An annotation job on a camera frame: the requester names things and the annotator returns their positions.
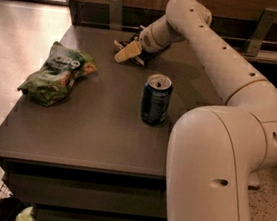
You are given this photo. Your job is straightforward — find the metal bracket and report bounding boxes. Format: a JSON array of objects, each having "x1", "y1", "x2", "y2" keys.
[
  {"x1": 243, "y1": 7, "x2": 277, "y2": 57},
  {"x1": 108, "y1": 0, "x2": 123, "y2": 31}
]

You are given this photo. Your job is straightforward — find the blue soda can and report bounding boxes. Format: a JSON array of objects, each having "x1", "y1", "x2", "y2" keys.
[{"x1": 140, "y1": 73, "x2": 173, "y2": 125}]

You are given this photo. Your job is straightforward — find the dark brown drawer cabinet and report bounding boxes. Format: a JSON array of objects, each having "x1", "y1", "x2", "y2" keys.
[{"x1": 0, "y1": 27, "x2": 222, "y2": 221}]

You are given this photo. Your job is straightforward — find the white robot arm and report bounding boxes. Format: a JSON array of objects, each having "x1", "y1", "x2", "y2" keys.
[{"x1": 115, "y1": 0, "x2": 277, "y2": 221}]

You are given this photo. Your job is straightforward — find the green bag on floor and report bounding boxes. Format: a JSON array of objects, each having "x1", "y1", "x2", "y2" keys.
[{"x1": 14, "y1": 206, "x2": 35, "y2": 221}]

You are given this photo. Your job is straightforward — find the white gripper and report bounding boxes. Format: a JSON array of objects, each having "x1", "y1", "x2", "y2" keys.
[{"x1": 114, "y1": 25, "x2": 163, "y2": 63}]

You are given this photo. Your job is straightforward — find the left metal bracket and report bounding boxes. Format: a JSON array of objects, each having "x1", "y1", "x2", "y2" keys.
[{"x1": 108, "y1": 0, "x2": 123, "y2": 31}]

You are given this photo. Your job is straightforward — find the right metal bracket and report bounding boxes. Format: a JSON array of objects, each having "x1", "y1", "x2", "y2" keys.
[{"x1": 243, "y1": 7, "x2": 277, "y2": 57}]

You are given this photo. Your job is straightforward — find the blue chip bag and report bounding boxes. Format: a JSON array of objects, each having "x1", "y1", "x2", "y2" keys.
[{"x1": 113, "y1": 25, "x2": 151, "y2": 66}]

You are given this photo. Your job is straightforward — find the green chip bag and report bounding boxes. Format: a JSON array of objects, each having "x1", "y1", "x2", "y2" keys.
[{"x1": 17, "y1": 42, "x2": 97, "y2": 107}]

